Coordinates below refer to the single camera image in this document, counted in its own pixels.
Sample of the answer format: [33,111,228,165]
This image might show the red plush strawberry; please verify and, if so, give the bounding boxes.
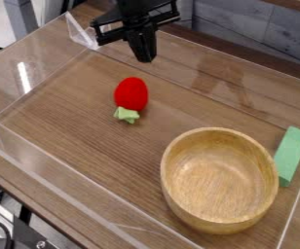
[115,77,149,124]

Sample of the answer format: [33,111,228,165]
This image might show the black equipment with screw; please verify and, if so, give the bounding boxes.
[13,217,58,249]

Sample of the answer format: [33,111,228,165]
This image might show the clear acrylic enclosure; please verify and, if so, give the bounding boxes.
[0,12,300,249]

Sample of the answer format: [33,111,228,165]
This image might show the grey table leg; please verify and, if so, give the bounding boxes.
[4,0,40,40]

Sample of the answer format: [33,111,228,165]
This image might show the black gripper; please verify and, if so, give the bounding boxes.
[91,0,180,63]

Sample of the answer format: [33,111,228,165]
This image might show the green rectangular block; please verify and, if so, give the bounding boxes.
[275,126,300,187]

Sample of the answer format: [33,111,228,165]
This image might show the wooden bowl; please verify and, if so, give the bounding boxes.
[161,127,279,234]

